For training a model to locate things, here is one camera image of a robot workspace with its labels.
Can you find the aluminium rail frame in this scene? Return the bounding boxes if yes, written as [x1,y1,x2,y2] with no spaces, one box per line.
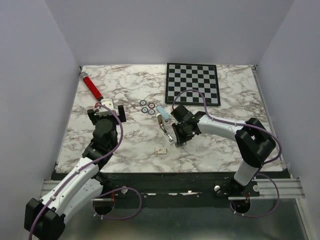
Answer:
[40,178,305,202]

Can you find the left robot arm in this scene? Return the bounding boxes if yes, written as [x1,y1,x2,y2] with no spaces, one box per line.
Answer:
[24,102,127,240]

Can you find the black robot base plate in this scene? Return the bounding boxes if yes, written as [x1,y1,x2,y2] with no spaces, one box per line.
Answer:
[51,171,293,210]

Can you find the light blue stapler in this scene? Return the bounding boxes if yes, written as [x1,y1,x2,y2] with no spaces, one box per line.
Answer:
[156,106,170,123]

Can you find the brown hundred poker chip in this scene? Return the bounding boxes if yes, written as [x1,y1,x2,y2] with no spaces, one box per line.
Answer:
[148,103,155,109]

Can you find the white staple box sleeve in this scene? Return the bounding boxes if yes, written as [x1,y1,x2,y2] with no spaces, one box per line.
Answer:
[155,147,167,155]

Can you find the blue fifty poker chip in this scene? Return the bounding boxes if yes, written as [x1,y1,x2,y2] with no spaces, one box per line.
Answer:
[140,100,147,106]

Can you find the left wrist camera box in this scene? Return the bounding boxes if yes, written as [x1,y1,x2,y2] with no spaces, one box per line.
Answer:
[95,98,116,117]

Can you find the red glitter toy microphone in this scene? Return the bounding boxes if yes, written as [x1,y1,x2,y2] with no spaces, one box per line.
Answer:
[79,72,103,102]

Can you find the white stapler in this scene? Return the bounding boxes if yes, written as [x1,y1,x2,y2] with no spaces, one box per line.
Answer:
[156,113,174,144]

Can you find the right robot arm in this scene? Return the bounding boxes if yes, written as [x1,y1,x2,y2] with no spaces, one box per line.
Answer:
[171,104,276,196]

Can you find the black grey chessboard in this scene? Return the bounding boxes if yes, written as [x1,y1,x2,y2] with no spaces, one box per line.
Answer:
[164,63,221,107]

